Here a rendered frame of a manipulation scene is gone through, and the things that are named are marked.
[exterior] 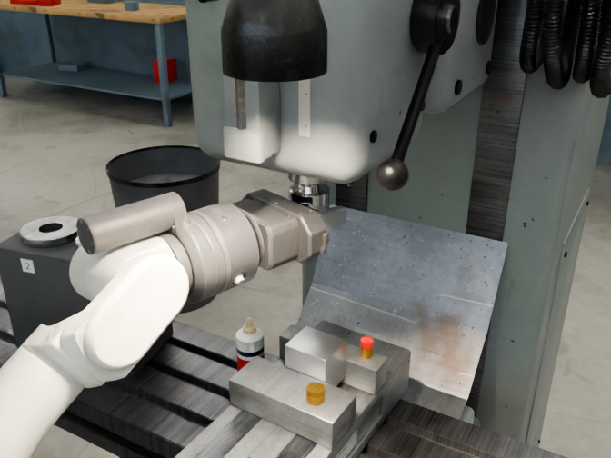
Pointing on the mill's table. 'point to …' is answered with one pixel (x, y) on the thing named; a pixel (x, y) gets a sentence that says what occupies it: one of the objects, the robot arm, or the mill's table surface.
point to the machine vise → (374, 376)
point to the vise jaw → (292, 401)
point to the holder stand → (46, 279)
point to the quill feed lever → (390, 174)
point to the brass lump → (315, 393)
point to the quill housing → (322, 91)
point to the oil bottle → (249, 343)
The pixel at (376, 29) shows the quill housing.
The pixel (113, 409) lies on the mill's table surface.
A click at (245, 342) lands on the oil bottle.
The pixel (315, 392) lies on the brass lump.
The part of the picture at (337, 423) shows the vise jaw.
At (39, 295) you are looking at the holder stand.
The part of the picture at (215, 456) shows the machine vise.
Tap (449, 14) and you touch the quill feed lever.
